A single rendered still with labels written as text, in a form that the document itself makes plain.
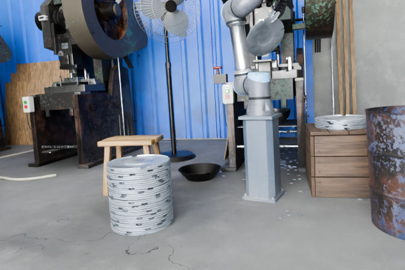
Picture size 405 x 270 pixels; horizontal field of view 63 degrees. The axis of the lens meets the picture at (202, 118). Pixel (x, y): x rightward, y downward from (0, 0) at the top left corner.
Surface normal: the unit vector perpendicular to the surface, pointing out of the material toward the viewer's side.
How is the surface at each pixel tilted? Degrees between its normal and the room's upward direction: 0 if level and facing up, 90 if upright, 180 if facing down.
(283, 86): 90
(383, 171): 92
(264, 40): 127
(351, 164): 90
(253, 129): 90
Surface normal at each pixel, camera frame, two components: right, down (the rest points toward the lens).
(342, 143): -0.22, 0.10
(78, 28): -0.26, 0.57
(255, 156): -0.48, 0.11
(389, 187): -0.90, 0.13
